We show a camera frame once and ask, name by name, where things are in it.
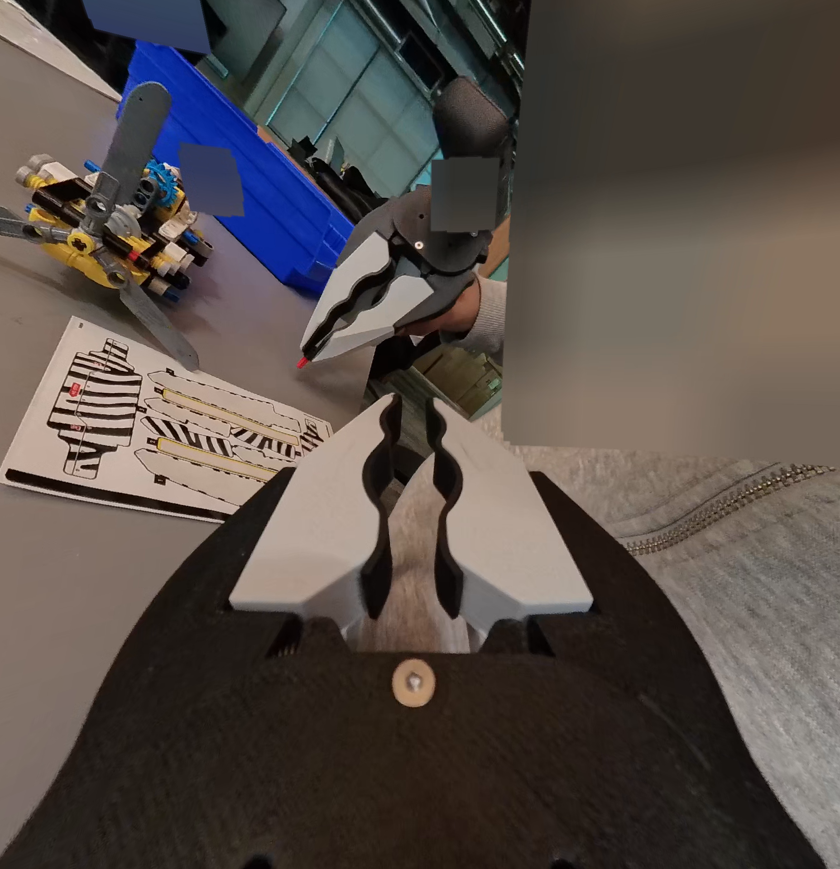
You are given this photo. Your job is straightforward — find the lego airplane model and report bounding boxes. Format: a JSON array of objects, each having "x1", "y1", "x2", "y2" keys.
[{"x1": 0, "y1": 83, "x2": 216, "y2": 373}]

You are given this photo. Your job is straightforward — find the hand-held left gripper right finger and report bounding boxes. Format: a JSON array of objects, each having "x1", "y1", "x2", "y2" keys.
[{"x1": 425, "y1": 396, "x2": 595, "y2": 645}]

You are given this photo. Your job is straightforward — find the person's right forearm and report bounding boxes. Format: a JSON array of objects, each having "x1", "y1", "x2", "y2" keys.
[{"x1": 469, "y1": 275, "x2": 505, "y2": 355}]

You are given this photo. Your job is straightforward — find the black office chair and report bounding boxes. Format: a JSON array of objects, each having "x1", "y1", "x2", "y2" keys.
[{"x1": 433, "y1": 76, "x2": 516, "y2": 164}]

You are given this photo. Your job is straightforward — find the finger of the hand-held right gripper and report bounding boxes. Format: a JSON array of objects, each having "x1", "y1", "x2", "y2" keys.
[
  {"x1": 301, "y1": 231, "x2": 395, "y2": 357},
  {"x1": 307, "y1": 272, "x2": 436, "y2": 362}
]

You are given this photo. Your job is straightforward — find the person's right hand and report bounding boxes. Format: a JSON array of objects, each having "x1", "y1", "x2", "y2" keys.
[{"x1": 398, "y1": 284, "x2": 482, "y2": 344}]

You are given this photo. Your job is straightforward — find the person's grey zip hoodie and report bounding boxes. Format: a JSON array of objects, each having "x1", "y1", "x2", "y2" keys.
[{"x1": 474, "y1": 411, "x2": 840, "y2": 869}]

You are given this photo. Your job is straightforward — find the blue plastic bin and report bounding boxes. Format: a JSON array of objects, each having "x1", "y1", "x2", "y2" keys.
[{"x1": 124, "y1": 39, "x2": 356, "y2": 297}]

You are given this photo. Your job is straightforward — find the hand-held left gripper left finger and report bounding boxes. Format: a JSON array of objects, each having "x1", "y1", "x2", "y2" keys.
[{"x1": 228, "y1": 394, "x2": 402, "y2": 639}]

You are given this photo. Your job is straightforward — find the black bag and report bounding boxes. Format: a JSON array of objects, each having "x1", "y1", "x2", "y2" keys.
[{"x1": 304, "y1": 136, "x2": 394, "y2": 218}]

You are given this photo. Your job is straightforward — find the zebra striped sticker sheet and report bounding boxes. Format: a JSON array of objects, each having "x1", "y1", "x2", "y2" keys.
[{"x1": 0, "y1": 315, "x2": 334, "y2": 524}]

